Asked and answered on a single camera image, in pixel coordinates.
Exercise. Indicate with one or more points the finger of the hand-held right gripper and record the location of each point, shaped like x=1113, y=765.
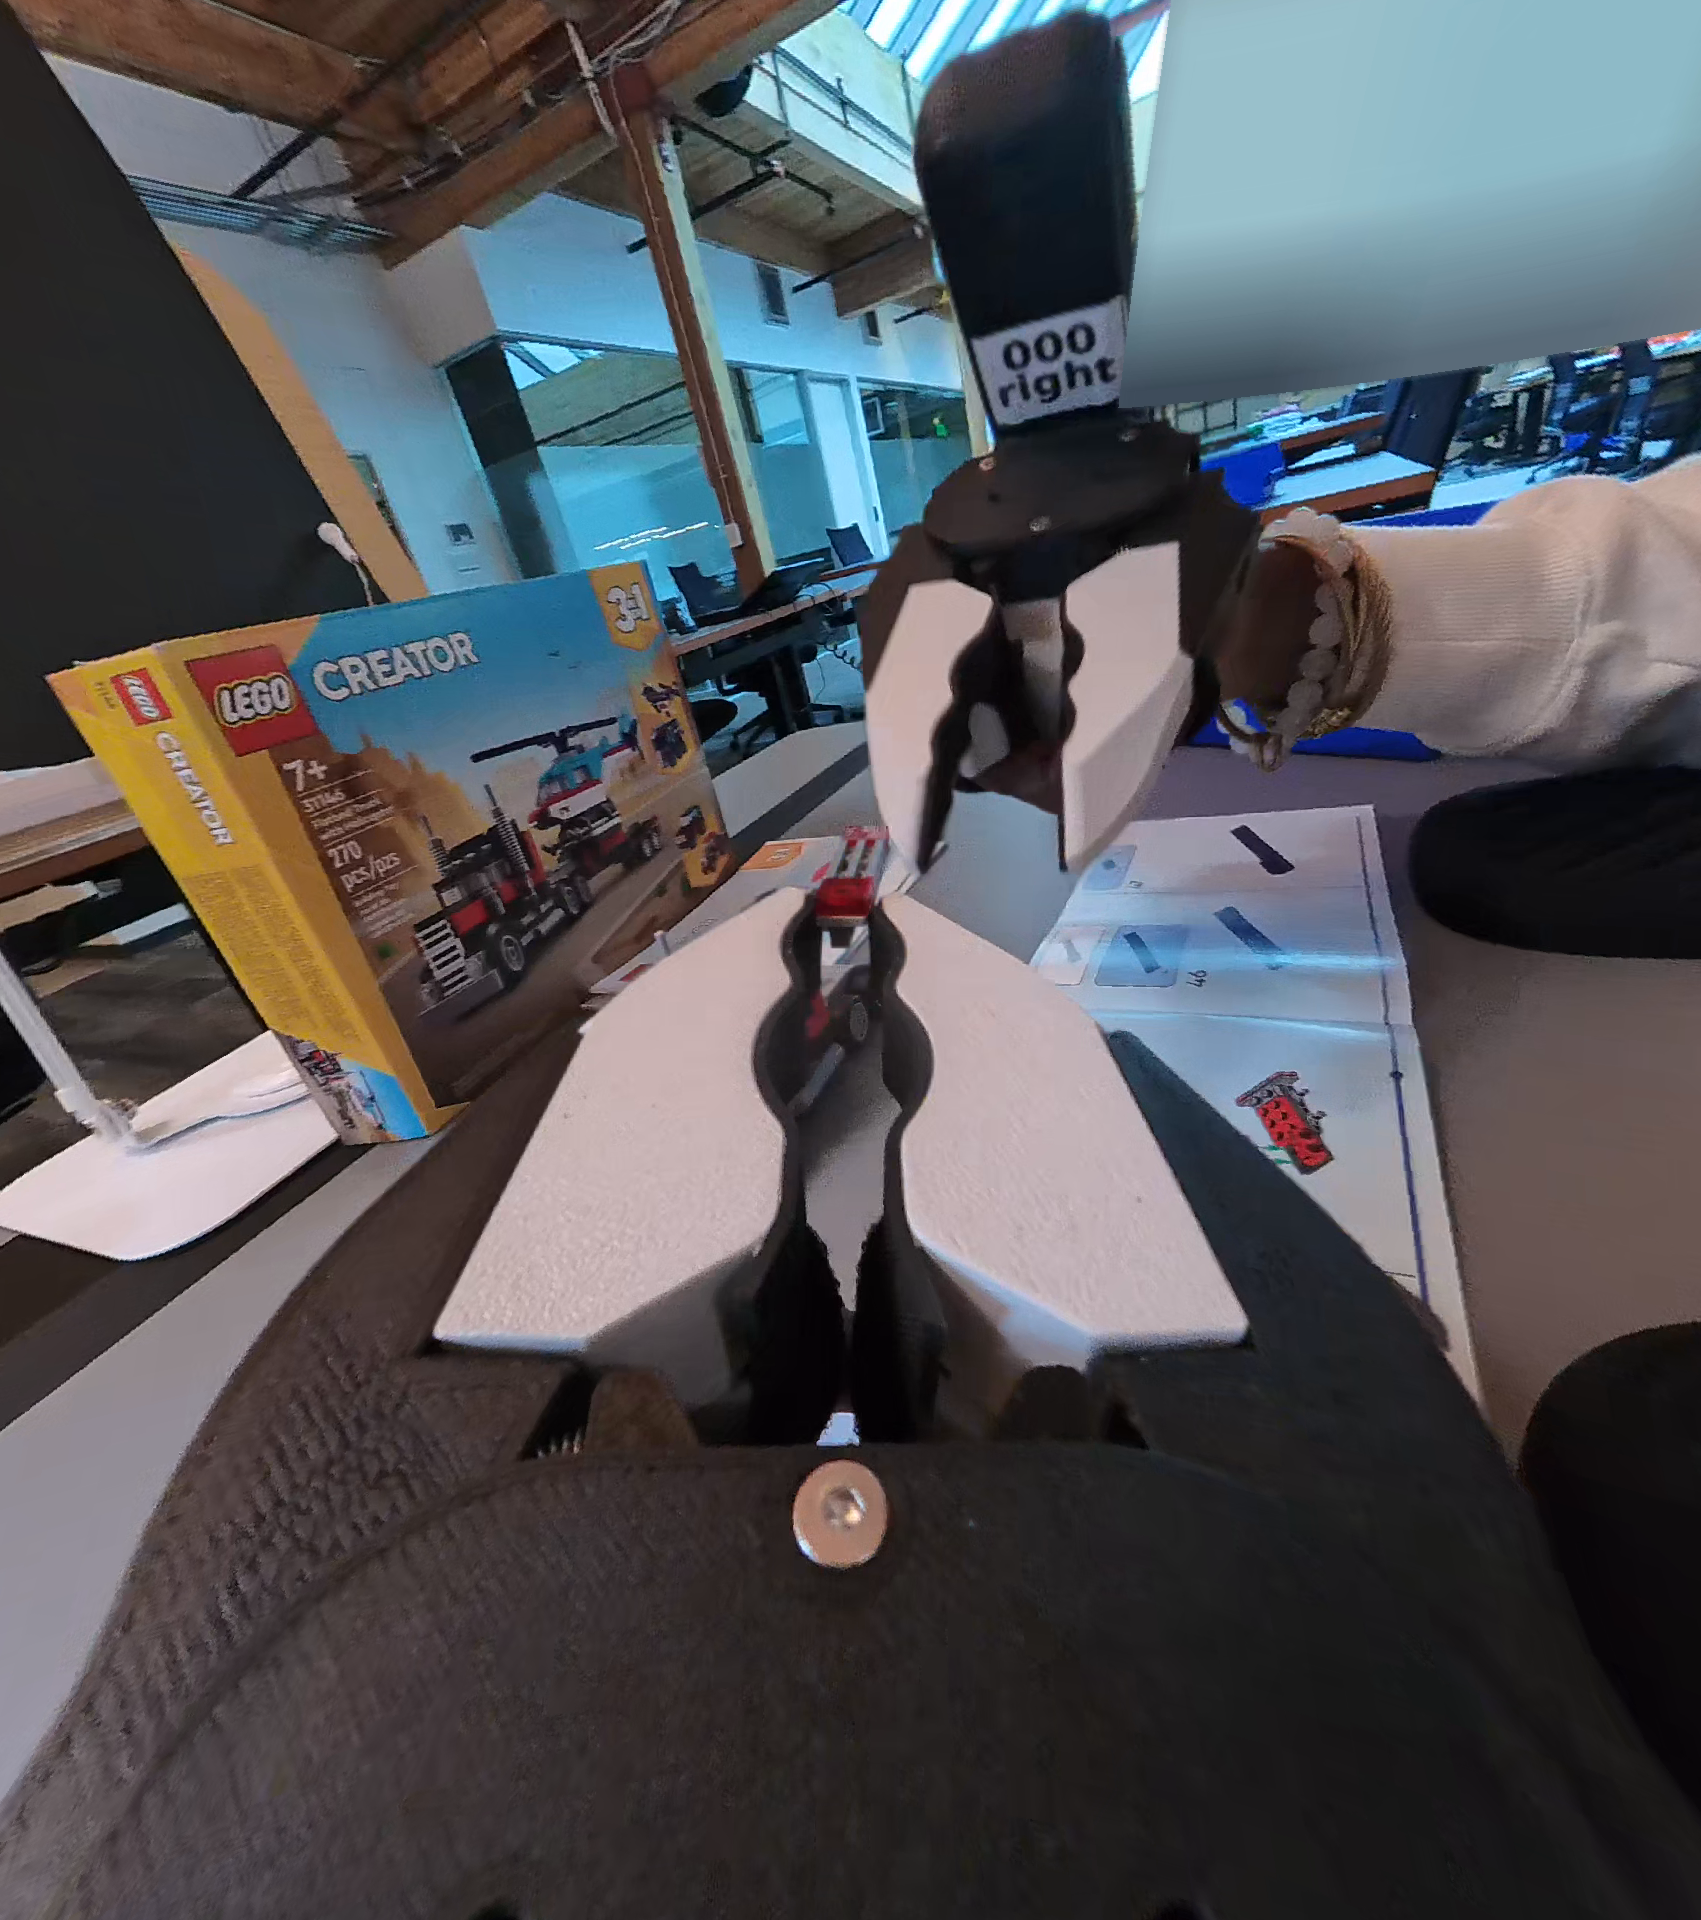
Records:
x=1127, y=690
x=916, y=704

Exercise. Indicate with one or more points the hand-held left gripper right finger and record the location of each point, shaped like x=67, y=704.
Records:
x=1060, y=1185

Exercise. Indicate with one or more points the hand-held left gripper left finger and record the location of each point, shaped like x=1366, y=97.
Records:
x=624, y=1185

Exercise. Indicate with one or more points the black red lego truck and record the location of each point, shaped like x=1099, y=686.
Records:
x=850, y=900

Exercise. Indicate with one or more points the open lego instruction booklet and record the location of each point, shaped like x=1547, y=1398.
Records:
x=1239, y=1035

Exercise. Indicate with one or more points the lego instruction booklet car cover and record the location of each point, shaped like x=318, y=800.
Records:
x=684, y=938

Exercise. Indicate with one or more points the lego set cardboard box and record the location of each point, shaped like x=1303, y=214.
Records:
x=385, y=840

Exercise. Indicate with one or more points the person's right hand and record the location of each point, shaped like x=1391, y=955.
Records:
x=1266, y=630

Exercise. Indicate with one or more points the long wooden office desk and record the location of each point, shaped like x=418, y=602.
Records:
x=775, y=630

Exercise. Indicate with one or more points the white rounded pad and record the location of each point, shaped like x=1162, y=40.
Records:
x=160, y=1185

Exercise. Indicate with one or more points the black divider panel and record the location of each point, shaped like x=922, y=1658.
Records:
x=41, y=450

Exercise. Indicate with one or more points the wooden support post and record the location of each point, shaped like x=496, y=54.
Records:
x=684, y=301

